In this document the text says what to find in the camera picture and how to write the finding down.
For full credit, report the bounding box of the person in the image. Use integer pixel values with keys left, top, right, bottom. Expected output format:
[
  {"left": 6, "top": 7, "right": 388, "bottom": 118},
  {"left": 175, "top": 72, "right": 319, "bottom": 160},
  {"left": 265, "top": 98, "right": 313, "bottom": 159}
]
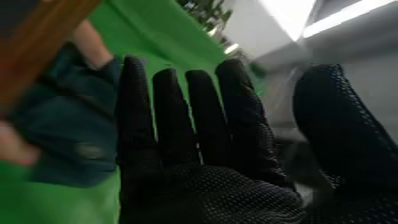
[{"left": 0, "top": 19, "right": 125, "bottom": 188}]

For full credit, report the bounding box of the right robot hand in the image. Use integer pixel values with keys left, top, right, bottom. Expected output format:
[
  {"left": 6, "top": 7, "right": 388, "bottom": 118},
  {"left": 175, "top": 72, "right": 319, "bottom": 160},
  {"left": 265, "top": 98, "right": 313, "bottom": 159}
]
[{"left": 114, "top": 55, "right": 398, "bottom": 224}]

